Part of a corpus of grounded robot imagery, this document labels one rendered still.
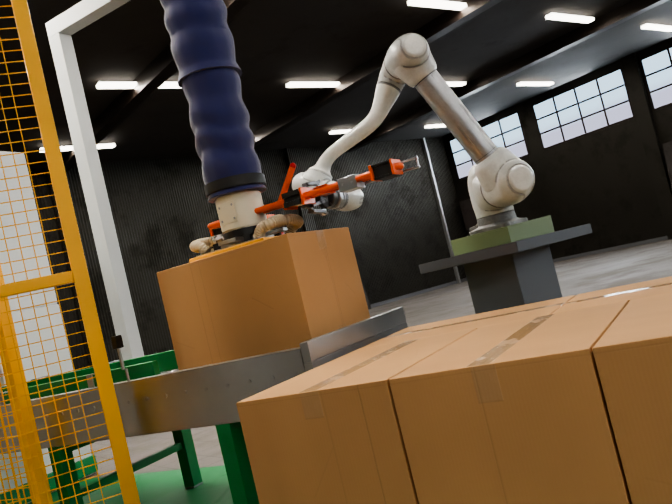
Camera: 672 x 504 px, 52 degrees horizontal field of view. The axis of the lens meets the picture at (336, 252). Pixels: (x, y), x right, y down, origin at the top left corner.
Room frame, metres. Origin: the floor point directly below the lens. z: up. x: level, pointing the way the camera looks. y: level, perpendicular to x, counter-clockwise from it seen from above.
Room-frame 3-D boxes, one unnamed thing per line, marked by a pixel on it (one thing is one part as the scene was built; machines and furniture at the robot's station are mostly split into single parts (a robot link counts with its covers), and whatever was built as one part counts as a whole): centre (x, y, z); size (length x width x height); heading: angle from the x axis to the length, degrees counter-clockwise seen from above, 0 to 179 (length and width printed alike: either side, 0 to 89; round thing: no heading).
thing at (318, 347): (2.32, -0.01, 0.58); 0.70 x 0.03 x 0.06; 151
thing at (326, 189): (2.49, 0.07, 1.07); 0.93 x 0.30 x 0.04; 61
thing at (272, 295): (2.49, 0.29, 0.75); 0.60 x 0.40 x 0.40; 59
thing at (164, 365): (3.30, 1.18, 0.60); 1.60 x 0.11 x 0.09; 61
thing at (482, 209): (2.76, -0.67, 0.98); 0.18 x 0.16 x 0.22; 9
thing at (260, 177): (2.49, 0.30, 1.19); 0.23 x 0.23 x 0.04
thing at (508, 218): (2.79, -0.65, 0.85); 0.22 x 0.18 x 0.06; 47
